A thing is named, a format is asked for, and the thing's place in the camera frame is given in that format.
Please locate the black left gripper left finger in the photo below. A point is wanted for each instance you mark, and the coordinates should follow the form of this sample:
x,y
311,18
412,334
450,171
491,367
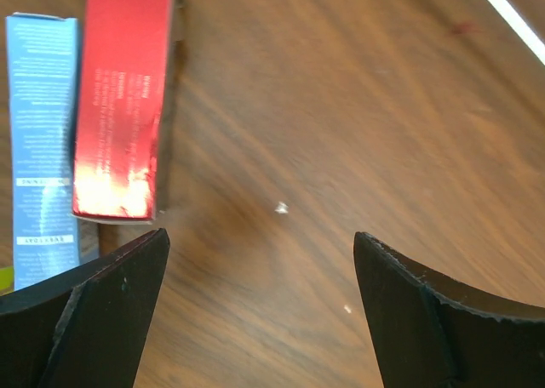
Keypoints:
x,y
86,327

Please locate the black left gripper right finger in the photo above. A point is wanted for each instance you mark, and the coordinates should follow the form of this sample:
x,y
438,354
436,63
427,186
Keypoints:
x,y
429,330

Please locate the yellow toothpaste box near base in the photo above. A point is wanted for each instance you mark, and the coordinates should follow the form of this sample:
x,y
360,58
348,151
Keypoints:
x,y
6,280

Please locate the blue toothpaste box far left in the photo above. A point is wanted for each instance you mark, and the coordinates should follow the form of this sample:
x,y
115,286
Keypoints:
x,y
43,59

